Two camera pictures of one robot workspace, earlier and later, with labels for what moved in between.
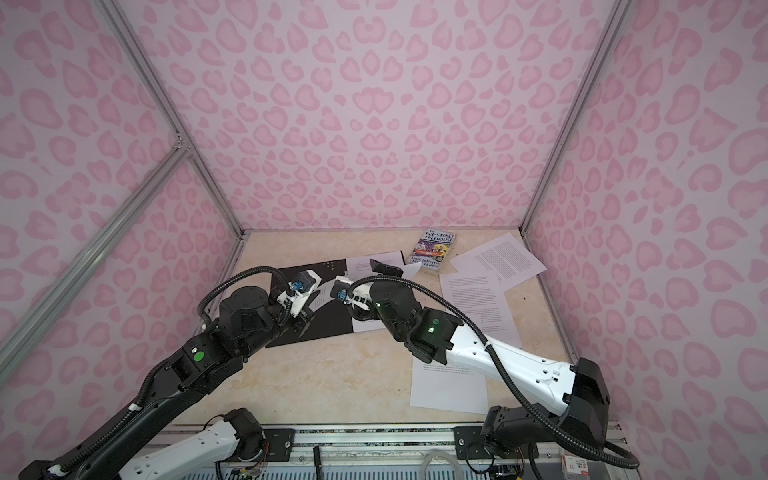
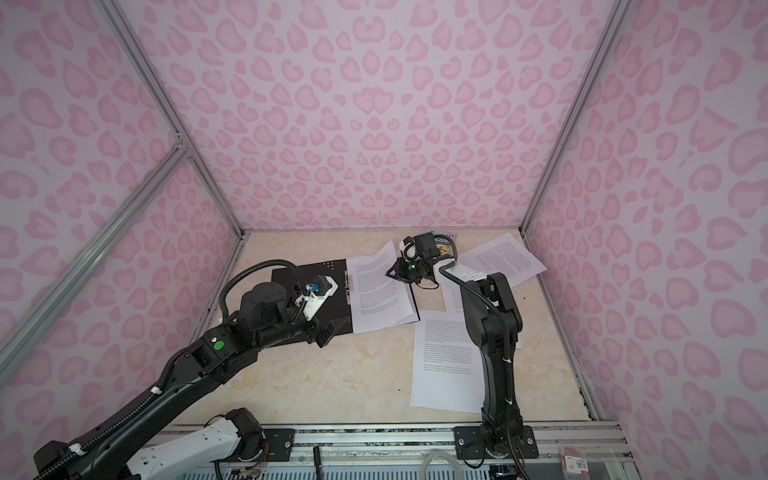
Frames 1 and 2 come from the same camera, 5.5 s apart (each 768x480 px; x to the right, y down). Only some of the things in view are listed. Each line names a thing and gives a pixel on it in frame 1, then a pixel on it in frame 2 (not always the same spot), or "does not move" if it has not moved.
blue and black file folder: (297, 292) does not move
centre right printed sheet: (454, 386) does not move
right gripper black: (385, 270) → (401, 271)
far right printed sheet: (504, 257) does not move
